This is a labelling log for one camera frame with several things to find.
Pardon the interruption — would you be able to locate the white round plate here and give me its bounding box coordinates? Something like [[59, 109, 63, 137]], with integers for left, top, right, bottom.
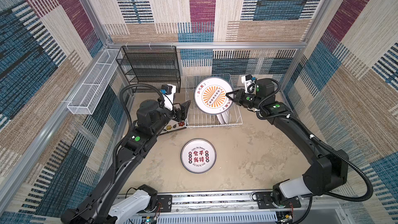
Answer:
[[216, 114, 226, 124], [194, 77, 233, 115], [221, 111, 231, 124], [180, 139, 217, 174]]

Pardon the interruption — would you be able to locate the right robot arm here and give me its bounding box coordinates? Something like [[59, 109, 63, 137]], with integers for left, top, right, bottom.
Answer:
[[226, 77, 348, 207]]

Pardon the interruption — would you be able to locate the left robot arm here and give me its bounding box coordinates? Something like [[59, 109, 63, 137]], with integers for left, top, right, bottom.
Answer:
[[61, 100, 191, 224]]

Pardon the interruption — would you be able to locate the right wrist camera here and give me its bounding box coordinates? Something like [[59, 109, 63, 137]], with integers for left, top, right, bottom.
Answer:
[[241, 75, 257, 94]]

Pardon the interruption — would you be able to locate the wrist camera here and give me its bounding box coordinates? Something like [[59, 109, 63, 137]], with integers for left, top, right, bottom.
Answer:
[[241, 75, 257, 94], [160, 84, 176, 111]]

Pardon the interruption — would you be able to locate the white wire dish rack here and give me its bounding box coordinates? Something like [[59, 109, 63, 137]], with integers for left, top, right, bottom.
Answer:
[[186, 74, 243, 128]]

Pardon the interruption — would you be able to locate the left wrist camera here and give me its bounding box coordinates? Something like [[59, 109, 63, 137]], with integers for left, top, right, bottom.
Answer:
[[160, 84, 176, 111]]

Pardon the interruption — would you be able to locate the black wire shelf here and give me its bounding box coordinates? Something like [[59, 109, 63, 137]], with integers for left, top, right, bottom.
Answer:
[[116, 46, 181, 92]]

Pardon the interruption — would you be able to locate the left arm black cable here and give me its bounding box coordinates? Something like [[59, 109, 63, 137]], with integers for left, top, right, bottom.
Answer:
[[111, 83, 165, 169]]

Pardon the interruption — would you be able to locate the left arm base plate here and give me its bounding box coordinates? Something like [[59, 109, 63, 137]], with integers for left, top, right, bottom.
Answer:
[[145, 195, 173, 213]]

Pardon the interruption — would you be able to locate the white mesh wall basket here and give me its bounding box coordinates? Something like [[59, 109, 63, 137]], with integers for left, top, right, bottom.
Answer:
[[67, 49, 119, 115]]

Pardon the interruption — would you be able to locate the aluminium mounting rail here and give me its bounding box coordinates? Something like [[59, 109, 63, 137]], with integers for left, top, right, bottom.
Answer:
[[111, 189, 352, 224]]

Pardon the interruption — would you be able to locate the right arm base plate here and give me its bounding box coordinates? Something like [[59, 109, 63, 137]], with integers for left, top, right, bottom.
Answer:
[[251, 191, 302, 209]]

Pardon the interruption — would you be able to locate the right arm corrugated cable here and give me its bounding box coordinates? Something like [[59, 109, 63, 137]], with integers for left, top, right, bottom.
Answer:
[[256, 78, 374, 202]]

